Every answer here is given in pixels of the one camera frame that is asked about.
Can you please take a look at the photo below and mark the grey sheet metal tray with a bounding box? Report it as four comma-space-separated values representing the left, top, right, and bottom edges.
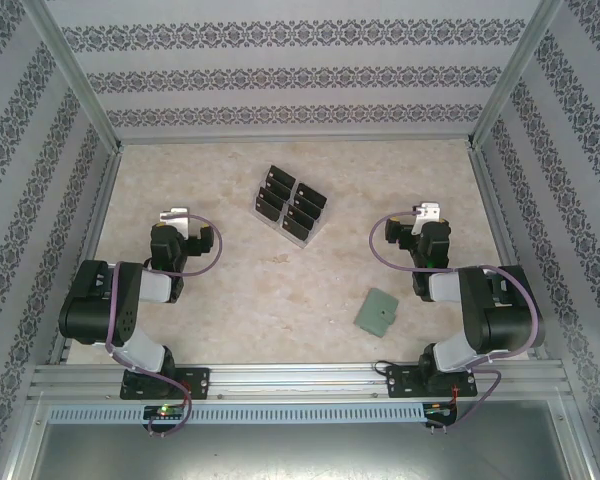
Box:
2, 397, 600, 480

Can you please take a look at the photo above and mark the aluminium side rail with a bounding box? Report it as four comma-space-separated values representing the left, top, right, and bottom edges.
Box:
49, 149, 126, 365
467, 147, 549, 360

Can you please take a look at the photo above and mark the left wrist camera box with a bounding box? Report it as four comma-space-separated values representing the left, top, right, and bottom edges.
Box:
158, 206, 192, 236

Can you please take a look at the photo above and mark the black VIP card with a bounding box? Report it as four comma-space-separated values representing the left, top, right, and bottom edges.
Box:
285, 203, 319, 225
268, 165, 297, 185
262, 175, 292, 196
281, 214, 315, 245
290, 192, 324, 214
257, 185, 286, 206
254, 195, 285, 224
295, 182, 327, 204

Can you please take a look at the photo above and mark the grey slotted cable duct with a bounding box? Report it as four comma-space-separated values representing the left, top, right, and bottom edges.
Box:
47, 402, 427, 426

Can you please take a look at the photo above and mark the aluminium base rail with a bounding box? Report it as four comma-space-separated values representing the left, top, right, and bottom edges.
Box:
28, 362, 572, 402

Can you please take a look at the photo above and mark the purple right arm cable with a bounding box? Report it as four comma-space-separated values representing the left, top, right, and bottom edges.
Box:
369, 210, 542, 436

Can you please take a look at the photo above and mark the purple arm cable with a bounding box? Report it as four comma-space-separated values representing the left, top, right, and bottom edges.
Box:
369, 210, 542, 436
104, 213, 225, 437

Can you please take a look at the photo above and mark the aluminium back rail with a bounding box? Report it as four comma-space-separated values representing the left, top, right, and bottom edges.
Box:
114, 133, 476, 147

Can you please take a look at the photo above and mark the small green circuit board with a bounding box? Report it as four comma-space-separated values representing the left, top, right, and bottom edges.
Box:
143, 404, 187, 421
423, 401, 459, 417

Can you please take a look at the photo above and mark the green card holder wallet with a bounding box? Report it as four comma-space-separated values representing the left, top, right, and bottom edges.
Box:
353, 287, 399, 337

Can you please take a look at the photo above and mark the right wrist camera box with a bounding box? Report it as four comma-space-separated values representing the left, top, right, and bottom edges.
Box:
412, 201, 442, 236

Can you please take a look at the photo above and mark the aluminium frame post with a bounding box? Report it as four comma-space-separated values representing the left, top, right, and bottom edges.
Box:
467, 0, 566, 151
22, 0, 124, 154

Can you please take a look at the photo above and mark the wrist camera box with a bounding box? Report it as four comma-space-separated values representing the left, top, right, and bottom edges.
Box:
158, 206, 192, 236
412, 201, 442, 236

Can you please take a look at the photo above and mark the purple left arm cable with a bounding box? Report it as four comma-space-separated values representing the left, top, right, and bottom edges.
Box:
104, 213, 225, 437

